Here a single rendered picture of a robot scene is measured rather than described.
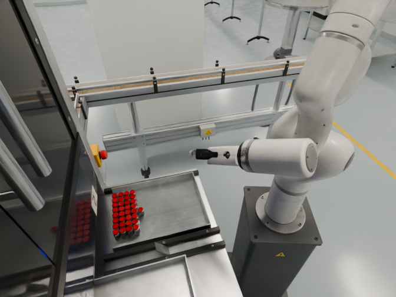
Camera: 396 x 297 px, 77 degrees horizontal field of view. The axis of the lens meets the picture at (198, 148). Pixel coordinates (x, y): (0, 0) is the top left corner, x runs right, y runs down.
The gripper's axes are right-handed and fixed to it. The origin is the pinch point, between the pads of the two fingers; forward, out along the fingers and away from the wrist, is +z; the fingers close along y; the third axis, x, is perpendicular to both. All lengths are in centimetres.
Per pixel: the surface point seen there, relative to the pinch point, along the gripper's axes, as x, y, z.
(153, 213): -23.2, 1.1, 27.6
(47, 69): 20.1, -38.1, 18.7
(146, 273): -38.3, -9.2, 15.3
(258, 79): 54, 98, 45
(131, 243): -30.4, -10.8, 22.1
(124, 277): -39.4, -14.5, 19.2
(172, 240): -30.0, 0.4, 14.3
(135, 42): 87, 44, 124
